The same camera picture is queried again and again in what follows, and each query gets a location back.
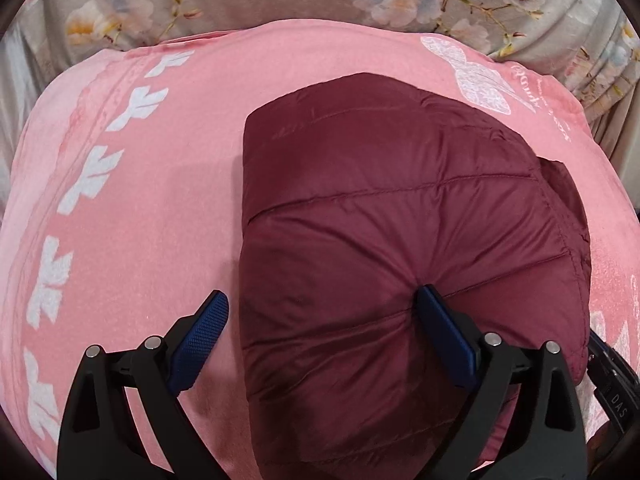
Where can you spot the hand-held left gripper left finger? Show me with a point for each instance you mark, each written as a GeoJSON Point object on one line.
{"type": "Point", "coordinates": [200, 332]}

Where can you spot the grey floral bedsheet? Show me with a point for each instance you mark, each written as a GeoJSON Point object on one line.
{"type": "Point", "coordinates": [300, 0]}

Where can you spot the pink printed fleece blanket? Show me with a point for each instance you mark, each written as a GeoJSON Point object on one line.
{"type": "Point", "coordinates": [165, 200]}

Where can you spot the maroon quilted puffer jacket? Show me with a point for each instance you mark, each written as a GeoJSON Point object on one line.
{"type": "Point", "coordinates": [390, 200]}

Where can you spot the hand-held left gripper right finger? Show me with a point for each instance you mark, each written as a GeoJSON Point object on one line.
{"type": "Point", "coordinates": [445, 332]}

